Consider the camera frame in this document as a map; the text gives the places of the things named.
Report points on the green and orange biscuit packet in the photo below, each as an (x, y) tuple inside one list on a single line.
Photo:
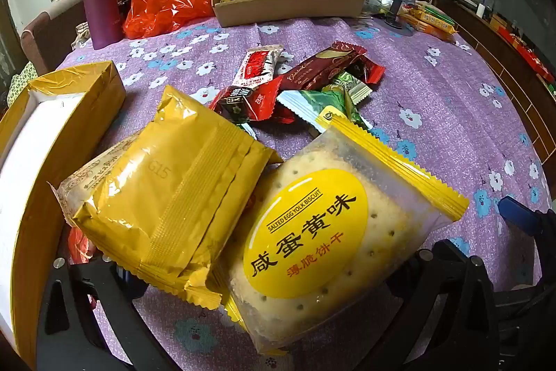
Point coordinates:
[(441, 14)]

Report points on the small green striped snack packet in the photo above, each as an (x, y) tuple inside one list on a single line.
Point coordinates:
[(352, 86)]

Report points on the green patterned cushion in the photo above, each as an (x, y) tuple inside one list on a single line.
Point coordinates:
[(22, 80)]

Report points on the gold foil snack packet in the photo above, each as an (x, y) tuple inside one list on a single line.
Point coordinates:
[(165, 188)]

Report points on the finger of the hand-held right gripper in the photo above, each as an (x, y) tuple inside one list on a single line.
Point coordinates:
[(519, 216)]

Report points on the yellow cardboard box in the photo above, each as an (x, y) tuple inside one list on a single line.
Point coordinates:
[(100, 93)]

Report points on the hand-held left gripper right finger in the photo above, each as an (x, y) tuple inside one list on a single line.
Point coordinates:
[(451, 288)]

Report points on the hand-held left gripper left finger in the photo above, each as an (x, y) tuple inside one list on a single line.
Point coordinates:
[(87, 310)]

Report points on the purple floral tablecloth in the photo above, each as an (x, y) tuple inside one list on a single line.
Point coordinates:
[(434, 114)]

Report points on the red and black candy packet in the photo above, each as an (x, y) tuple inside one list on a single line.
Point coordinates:
[(247, 101)]

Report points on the red and white snack packet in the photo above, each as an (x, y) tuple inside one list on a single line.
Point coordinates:
[(256, 66)]

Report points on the large green snack packet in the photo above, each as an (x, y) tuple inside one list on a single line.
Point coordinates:
[(321, 103)]

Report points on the brown armchair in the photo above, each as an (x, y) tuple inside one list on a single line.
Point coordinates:
[(43, 45)]

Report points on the clear biscuit packet yellow label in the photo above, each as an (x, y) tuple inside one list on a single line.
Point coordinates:
[(304, 223)]

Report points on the dark red snack packet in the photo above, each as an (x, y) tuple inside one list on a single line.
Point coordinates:
[(321, 66)]

